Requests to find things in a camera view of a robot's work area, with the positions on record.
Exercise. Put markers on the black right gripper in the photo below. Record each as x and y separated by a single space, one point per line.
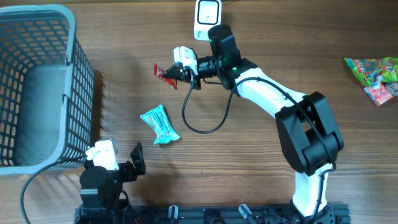
176 71

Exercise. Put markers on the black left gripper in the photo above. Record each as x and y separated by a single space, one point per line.
130 174

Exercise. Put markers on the red Nescafe stick sachet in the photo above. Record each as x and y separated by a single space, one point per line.
159 73

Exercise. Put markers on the teal tissue packet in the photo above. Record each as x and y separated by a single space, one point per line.
159 122

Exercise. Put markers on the Haribo gummy candy bag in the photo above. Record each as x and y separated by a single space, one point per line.
372 70

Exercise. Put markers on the red white snack packet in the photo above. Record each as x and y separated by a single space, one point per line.
379 96

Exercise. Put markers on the green lid small jar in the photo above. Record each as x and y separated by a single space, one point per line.
392 88

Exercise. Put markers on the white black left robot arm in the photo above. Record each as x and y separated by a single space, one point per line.
102 194

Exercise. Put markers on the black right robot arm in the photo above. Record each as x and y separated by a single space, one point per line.
309 136

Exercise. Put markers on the white barcode scanner box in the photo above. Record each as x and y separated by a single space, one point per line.
207 15

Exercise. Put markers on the grey plastic lattice basket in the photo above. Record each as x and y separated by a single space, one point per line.
47 90

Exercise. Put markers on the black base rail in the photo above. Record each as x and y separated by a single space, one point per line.
266 214

